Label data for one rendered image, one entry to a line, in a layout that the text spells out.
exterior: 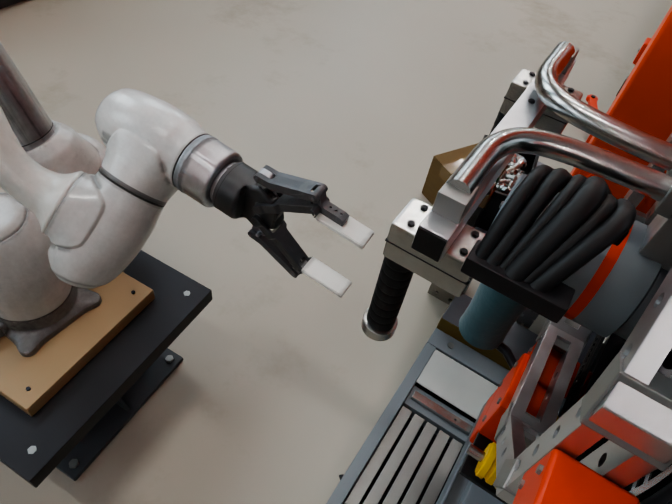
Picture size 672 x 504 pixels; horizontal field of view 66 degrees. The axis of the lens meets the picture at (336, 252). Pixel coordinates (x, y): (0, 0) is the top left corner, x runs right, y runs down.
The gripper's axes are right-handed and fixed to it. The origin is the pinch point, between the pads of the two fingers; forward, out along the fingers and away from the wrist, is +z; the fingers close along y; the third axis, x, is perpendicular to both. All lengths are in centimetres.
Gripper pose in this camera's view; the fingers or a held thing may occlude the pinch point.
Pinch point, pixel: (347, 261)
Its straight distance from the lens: 70.0
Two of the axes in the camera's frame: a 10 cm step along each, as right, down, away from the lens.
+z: 8.3, 5.4, -1.6
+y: -2.0, 5.4, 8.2
